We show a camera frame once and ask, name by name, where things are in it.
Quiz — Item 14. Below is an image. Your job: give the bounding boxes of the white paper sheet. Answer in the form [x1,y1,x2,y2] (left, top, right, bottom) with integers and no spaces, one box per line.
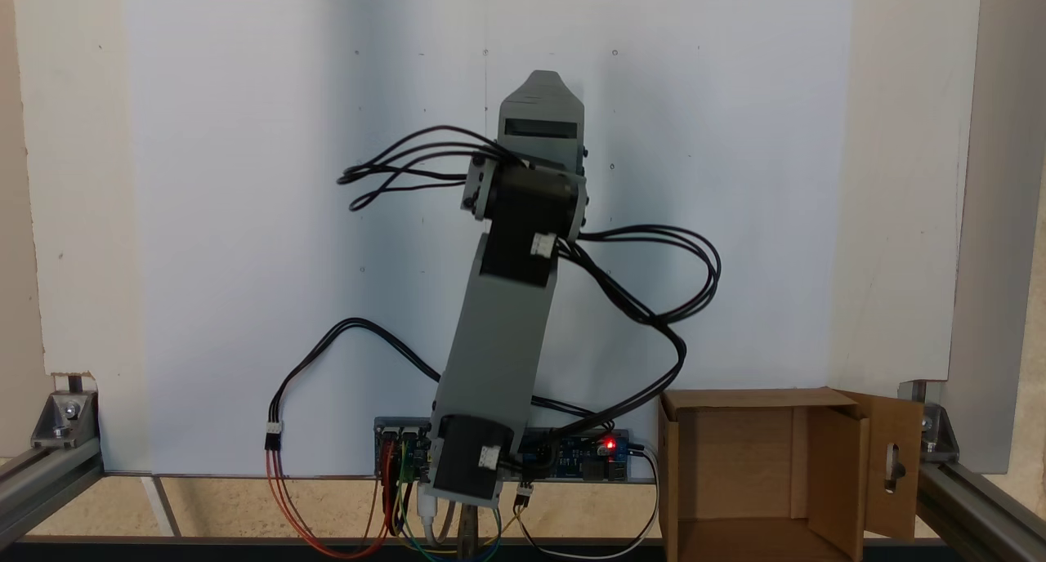
[123,0,855,477]

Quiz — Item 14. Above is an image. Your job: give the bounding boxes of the black gripper cable bundle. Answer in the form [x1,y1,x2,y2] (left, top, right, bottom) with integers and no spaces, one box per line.
[337,124,524,213]

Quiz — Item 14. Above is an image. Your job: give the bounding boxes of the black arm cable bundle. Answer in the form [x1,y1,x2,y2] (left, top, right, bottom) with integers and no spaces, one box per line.
[500,223,722,475]

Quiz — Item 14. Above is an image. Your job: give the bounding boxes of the aluminium frame rail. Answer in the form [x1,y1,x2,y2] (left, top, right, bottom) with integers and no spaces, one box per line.
[915,460,1046,562]
[0,438,105,551]

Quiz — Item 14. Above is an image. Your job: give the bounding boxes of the red and orange wires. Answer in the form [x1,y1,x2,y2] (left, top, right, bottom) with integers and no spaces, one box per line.
[265,444,397,560]

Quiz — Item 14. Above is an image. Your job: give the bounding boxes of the metal corner bracket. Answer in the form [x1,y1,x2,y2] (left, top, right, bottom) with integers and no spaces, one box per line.
[922,403,959,465]
[31,390,101,450]

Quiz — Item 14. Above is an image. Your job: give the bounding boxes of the circuit board with jumper pins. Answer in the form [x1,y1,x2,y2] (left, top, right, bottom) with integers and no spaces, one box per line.
[374,417,434,483]

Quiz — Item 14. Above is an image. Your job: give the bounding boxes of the blue circuit board red LED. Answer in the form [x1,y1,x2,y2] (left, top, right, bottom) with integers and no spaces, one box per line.
[515,429,632,484]

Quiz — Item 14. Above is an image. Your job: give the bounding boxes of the yellow green blue jumper wires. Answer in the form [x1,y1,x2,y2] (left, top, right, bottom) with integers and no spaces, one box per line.
[380,439,503,561]

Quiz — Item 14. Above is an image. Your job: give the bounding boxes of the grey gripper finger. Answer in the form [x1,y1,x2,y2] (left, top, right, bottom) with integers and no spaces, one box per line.
[499,70,583,107]

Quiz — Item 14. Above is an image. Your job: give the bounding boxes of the brown cardboard box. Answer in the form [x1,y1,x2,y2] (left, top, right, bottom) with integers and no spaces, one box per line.
[658,387,924,562]

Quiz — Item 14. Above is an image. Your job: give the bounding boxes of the black cable with white connector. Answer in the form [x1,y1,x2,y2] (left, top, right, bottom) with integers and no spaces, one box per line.
[263,317,444,453]

